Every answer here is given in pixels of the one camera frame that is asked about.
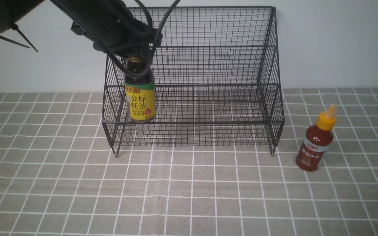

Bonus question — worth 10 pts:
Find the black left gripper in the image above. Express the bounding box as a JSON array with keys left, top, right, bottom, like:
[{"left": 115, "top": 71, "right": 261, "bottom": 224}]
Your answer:
[{"left": 72, "top": 7, "right": 158, "bottom": 59}]

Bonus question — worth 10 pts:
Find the dark oyster sauce bottle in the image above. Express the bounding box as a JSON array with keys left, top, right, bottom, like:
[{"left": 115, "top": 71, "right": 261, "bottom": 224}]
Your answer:
[{"left": 124, "top": 70, "right": 156, "bottom": 123}]

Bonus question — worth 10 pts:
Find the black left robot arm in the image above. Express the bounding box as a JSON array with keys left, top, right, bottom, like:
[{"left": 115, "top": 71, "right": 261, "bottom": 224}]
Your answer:
[{"left": 0, "top": 0, "right": 163, "bottom": 61}]

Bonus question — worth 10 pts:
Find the red ketchup squeeze bottle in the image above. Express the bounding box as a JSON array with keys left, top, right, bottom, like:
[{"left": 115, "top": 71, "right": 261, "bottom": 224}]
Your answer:
[{"left": 295, "top": 104, "right": 336, "bottom": 171}]

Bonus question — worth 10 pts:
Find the grey checked tablecloth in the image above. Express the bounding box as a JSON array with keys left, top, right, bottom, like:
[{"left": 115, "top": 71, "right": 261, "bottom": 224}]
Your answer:
[{"left": 0, "top": 88, "right": 378, "bottom": 236}]

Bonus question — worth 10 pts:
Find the black wire mesh shelf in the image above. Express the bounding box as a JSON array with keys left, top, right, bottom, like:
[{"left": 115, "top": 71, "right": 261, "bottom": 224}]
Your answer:
[{"left": 102, "top": 6, "right": 285, "bottom": 153}]

